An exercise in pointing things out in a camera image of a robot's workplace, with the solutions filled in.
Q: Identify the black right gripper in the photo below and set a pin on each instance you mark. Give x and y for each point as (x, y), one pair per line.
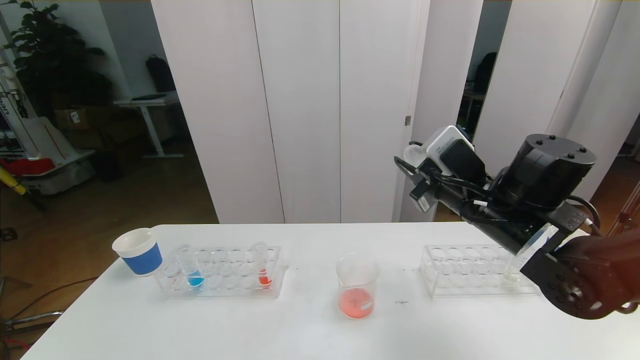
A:
(420, 197)

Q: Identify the clear plastic test tube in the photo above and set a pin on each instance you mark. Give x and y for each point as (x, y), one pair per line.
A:
(413, 152)

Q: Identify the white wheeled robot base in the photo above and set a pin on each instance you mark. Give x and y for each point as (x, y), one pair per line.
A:
(60, 175)

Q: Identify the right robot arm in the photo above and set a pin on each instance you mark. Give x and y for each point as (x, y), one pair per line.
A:
(545, 170)

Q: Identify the clear acrylic test tube rack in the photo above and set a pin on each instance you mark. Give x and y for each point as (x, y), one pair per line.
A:
(225, 285)
(465, 280)

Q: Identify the clear glass beaker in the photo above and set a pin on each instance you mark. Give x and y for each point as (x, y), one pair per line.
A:
(356, 302)

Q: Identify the yellow liquid test tube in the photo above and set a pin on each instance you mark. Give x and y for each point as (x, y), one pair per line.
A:
(511, 277)

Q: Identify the red liquid test tube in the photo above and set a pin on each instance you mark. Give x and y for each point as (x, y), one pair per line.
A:
(264, 280)

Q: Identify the blue liquid test tube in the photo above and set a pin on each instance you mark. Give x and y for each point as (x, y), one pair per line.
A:
(195, 281)

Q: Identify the black office chair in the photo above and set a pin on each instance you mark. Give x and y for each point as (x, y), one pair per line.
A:
(484, 72)

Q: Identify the white folding partition screen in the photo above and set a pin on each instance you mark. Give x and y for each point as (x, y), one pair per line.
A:
(525, 75)
(300, 100)

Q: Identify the black backpack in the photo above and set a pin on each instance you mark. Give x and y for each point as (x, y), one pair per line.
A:
(160, 75)

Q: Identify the white standing desk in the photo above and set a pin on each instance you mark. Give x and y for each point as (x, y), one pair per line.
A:
(142, 102)

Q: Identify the brown cardboard box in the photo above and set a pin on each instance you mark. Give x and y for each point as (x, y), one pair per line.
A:
(75, 120)

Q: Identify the dark green potted plant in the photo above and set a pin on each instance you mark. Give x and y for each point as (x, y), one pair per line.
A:
(55, 65)

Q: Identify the grey metal floor stand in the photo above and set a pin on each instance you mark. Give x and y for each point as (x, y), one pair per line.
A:
(40, 318)

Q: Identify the black floor power strip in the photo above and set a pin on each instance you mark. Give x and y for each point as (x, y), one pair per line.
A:
(9, 235)

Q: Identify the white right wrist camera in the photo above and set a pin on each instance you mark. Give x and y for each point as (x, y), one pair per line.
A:
(450, 147)

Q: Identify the clear tube frame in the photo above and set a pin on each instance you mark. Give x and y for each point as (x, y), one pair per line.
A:
(625, 217)

